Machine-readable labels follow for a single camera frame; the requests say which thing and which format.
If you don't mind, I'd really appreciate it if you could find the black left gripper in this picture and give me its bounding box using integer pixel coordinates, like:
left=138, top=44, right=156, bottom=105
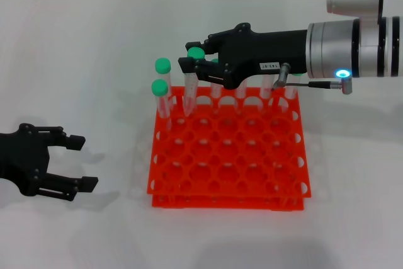
left=0, top=123, right=99, bottom=202

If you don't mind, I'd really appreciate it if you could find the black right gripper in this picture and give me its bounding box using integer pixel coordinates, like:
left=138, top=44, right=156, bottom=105
left=178, top=23, right=308, bottom=91

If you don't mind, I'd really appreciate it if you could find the clear test tube green cap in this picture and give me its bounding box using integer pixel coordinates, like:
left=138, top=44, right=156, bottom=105
left=182, top=47, right=205, bottom=118
left=235, top=80, right=249, bottom=99
left=210, top=58, right=223, bottom=98
left=151, top=79, right=173, bottom=131
left=285, top=72, right=305, bottom=100
left=154, top=57, right=173, bottom=106
left=259, top=75, right=274, bottom=99

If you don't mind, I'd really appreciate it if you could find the orange test tube rack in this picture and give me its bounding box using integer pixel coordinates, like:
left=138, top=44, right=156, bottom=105
left=147, top=86, right=312, bottom=212

